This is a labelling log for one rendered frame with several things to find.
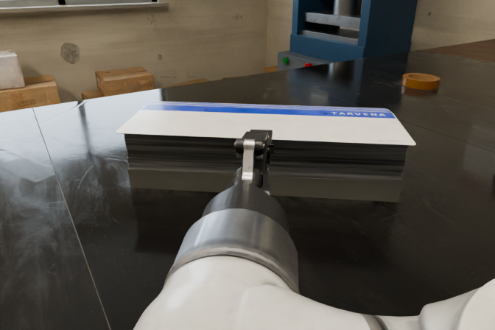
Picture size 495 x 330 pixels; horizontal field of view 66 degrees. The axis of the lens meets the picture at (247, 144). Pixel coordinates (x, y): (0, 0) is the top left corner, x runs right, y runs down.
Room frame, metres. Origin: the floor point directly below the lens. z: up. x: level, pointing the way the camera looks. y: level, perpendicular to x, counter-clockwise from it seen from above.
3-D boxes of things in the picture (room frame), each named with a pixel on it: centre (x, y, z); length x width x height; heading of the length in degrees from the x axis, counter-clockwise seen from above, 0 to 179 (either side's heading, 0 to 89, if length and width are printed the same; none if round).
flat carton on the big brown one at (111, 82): (3.01, 0.99, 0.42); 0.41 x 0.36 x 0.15; 122
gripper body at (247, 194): (0.28, 0.00, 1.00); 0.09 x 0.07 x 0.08; 174
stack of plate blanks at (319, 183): (0.55, -0.03, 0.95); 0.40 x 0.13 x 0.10; 84
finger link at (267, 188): (0.35, -0.01, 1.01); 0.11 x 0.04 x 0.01; 174
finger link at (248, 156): (0.30, 0.00, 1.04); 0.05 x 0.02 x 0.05; 174
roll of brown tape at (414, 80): (1.12, -0.52, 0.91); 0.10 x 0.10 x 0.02
